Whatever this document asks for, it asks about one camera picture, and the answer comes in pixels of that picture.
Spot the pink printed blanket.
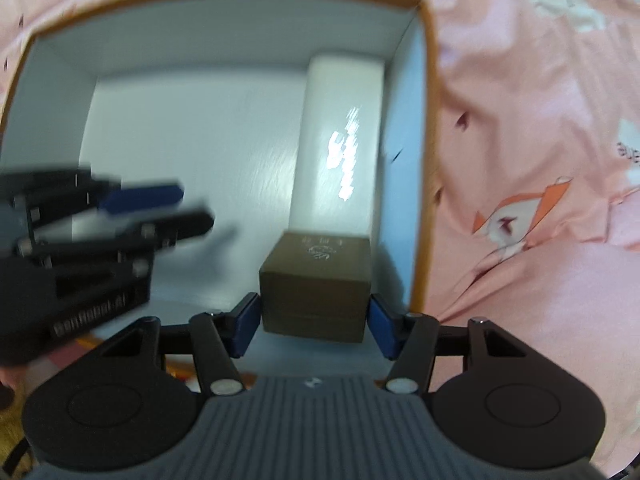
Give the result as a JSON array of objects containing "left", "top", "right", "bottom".
[{"left": 0, "top": 0, "right": 640, "bottom": 476}]

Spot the white long box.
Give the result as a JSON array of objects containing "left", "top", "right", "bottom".
[{"left": 289, "top": 51, "right": 387, "bottom": 241}]

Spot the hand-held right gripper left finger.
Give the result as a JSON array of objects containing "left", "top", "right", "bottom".
[{"left": 97, "top": 291, "right": 261, "bottom": 397}]

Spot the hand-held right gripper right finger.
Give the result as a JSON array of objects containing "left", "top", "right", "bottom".
[{"left": 367, "top": 294, "right": 530, "bottom": 396}]

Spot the orange cardboard box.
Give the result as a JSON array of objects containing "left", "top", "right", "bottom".
[{"left": 0, "top": 0, "right": 441, "bottom": 378}]

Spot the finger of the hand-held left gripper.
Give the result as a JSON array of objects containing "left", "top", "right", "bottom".
[
  {"left": 0, "top": 164, "right": 185, "bottom": 227},
  {"left": 20, "top": 209, "right": 216, "bottom": 262}
]

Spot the small dark brown box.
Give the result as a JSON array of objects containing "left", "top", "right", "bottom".
[{"left": 259, "top": 230, "right": 372, "bottom": 345}]

